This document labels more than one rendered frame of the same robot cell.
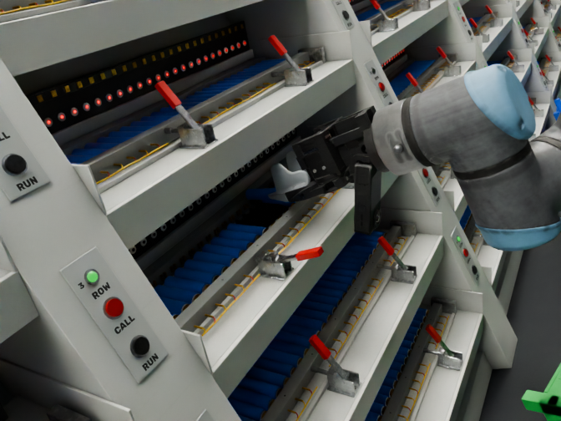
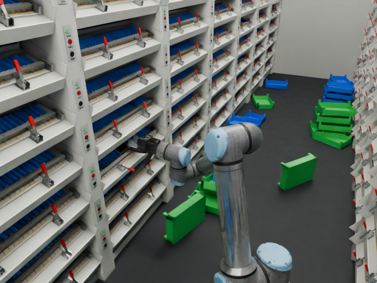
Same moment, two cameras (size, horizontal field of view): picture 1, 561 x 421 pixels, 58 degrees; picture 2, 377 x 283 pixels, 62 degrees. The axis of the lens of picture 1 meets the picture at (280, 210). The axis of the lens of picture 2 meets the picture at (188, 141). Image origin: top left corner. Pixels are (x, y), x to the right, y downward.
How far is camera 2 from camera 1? 1.04 m
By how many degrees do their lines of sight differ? 22
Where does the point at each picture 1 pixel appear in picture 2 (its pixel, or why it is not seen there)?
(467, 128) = (175, 159)
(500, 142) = (180, 165)
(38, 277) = (84, 168)
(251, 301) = (113, 174)
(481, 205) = (171, 173)
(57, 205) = (91, 154)
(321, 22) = (160, 94)
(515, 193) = (178, 174)
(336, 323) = (127, 181)
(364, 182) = (150, 155)
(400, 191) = not seen: hidden behind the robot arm
